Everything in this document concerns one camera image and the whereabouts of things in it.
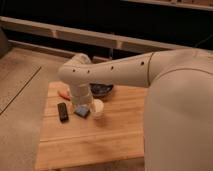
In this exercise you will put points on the black rectangular remote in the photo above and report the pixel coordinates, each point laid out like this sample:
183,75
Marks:
63,114

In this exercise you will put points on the dark blue bowl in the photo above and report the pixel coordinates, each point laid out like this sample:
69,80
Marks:
100,90

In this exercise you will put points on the wooden table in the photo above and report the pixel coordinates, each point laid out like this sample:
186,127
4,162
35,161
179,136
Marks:
117,135

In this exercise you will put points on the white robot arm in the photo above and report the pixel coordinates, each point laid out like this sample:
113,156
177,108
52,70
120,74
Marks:
178,109

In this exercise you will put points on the white ceramic cup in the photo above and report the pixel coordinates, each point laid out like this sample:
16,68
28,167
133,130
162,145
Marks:
98,107

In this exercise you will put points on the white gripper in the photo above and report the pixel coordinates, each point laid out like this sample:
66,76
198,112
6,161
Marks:
81,95

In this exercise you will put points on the blue sponge block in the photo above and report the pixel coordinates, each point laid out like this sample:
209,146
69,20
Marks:
82,111

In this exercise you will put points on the long wooden shelf rail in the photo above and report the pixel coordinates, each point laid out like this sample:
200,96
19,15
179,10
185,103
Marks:
94,38

